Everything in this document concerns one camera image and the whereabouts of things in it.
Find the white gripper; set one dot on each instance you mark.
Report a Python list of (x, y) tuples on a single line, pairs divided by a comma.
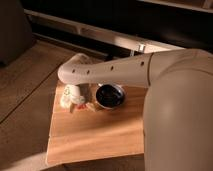
[(78, 94)]

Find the dark ceramic bowl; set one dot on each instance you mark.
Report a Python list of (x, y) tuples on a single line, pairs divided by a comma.
[(110, 96)]

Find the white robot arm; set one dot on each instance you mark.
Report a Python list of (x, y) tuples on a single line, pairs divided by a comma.
[(178, 107)]

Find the white plastic bottle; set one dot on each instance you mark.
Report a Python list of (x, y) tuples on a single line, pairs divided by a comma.
[(65, 100)]

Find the red snack packet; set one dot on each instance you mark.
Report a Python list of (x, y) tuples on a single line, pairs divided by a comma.
[(89, 106)]

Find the small wooden table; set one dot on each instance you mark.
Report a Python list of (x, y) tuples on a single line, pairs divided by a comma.
[(86, 135)]

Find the grey chair back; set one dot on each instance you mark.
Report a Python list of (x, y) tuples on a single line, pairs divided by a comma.
[(15, 31)]

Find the metal shelf rail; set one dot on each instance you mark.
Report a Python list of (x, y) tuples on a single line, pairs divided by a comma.
[(130, 42)]

